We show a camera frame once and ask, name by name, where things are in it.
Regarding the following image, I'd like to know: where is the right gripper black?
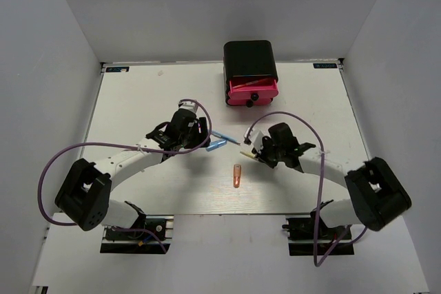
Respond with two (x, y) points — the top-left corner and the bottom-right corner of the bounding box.
(252, 136), (285, 169)

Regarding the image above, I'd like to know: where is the yellow highlighter pen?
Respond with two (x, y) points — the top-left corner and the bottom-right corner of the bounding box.
(240, 151), (258, 160)

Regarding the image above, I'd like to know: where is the pink drawer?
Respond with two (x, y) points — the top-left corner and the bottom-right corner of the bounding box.
(225, 98), (273, 107)
(225, 93), (273, 107)
(227, 78), (278, 98)

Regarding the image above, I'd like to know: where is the clear blue pen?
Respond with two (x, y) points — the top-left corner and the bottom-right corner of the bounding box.
(231, 83), (247, 90)

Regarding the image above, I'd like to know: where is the orange highlighter pen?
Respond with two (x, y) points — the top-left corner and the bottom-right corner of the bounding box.
(246, 78), (271, 87)

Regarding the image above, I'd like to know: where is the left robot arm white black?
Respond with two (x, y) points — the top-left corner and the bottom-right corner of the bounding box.
(54, 107), (211, 238)

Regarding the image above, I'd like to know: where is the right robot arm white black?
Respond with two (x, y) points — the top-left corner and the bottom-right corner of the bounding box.
(251, 123), (412, 238)

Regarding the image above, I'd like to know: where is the light blue clip pen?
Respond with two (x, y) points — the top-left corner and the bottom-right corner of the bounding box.
(211, 130), (240, 145)

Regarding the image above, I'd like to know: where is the right blue table sticker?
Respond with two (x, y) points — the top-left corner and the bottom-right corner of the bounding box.
(313, 63), (338, 69)

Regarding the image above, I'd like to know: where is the blue table sticker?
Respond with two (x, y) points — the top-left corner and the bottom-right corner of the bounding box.
(105, 66), (130, 73)
(313, 63), (338, 69)

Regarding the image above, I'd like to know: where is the black drawer cabinet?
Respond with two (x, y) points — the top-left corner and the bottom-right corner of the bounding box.
(223, 40), (278, 96)

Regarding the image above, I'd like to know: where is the left blue table sticker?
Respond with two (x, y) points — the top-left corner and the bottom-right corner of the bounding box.
(105, 66), (130, 73)

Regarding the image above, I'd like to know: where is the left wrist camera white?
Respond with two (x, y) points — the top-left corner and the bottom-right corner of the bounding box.
(178, 100), (198, 114)

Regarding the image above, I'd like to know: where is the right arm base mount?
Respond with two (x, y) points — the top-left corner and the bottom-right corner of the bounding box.
(282, 216), (354, 256)

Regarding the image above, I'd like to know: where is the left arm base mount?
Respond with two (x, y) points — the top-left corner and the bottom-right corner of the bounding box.
(100, 216), (174, 255)

